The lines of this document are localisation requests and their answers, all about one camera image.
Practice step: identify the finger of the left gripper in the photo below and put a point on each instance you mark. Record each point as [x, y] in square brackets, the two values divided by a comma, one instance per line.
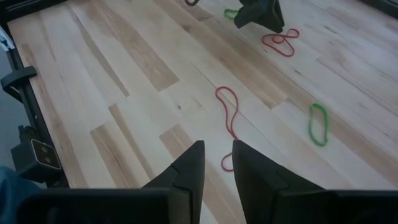
[248, 12]
[270, 15]

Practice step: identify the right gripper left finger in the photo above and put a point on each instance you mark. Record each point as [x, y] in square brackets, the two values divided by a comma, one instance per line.
[191, 174]

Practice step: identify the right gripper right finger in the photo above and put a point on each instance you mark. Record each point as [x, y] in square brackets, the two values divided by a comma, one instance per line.
[258, 186]

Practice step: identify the red rubber band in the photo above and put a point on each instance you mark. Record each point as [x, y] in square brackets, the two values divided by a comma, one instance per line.
[264, 40]
[232, 134]

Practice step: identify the green rubber band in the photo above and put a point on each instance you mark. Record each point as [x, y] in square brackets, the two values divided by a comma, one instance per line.
[228, 12]
[310, 127]

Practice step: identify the person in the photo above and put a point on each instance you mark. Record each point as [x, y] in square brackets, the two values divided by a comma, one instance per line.
[12, 199]

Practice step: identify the black frame bracket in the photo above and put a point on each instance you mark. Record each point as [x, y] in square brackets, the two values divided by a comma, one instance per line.
[18, 76]

